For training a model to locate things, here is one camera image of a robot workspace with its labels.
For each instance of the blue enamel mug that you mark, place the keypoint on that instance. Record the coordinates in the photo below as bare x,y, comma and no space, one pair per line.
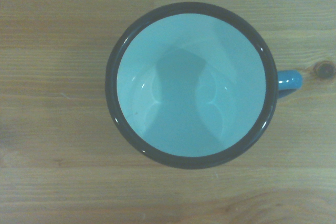
189,85

